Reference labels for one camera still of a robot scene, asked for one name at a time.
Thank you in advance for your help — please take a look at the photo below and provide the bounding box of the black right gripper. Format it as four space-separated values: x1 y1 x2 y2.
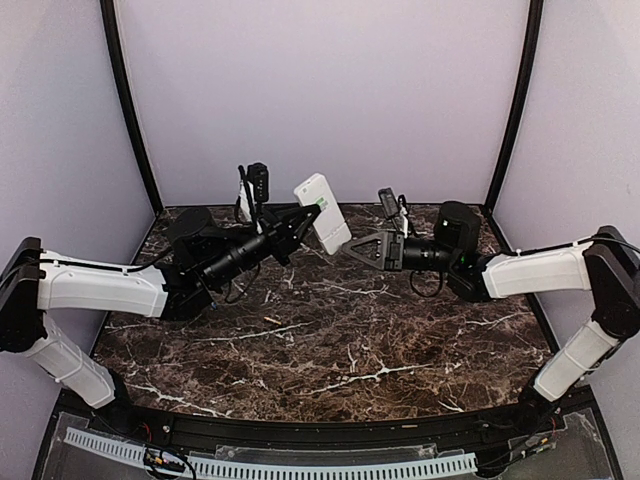
343 229 459 272

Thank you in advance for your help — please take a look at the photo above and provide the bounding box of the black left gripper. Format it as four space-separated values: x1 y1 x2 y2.
202 200 321 290

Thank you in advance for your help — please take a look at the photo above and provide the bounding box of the white remote control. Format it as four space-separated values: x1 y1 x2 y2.
293 173 352 255

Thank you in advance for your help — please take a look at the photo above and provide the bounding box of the gold battery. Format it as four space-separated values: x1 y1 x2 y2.
263 316 283 326

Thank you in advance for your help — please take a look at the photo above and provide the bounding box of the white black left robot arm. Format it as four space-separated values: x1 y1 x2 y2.
1 205 321 436

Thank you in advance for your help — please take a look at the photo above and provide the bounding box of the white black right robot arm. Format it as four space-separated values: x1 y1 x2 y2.
342 201 639 434

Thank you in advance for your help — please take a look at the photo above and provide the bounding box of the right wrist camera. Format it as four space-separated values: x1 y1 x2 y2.
377 187 415 238

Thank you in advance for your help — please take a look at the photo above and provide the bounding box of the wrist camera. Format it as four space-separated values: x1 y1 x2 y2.
234 162 269 227
377 187 415 238

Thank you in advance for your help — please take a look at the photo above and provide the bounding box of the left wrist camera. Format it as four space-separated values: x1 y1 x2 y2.
234 162 269 227

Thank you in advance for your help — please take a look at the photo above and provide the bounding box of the black front rail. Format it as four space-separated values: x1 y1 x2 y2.
89 399 566 456

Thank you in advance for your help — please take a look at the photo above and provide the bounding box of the white slotted cable duct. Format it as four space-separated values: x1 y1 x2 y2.
64 427 477 479

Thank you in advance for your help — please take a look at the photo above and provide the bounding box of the black left corner frame post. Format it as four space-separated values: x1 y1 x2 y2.
99 0 164 216

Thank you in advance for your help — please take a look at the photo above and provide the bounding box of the black corner frame post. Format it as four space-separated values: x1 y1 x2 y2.
483 0 544 216
99 0 164 216

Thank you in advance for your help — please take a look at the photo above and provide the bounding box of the black right corner frame post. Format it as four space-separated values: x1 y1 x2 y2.
483 0 544 216

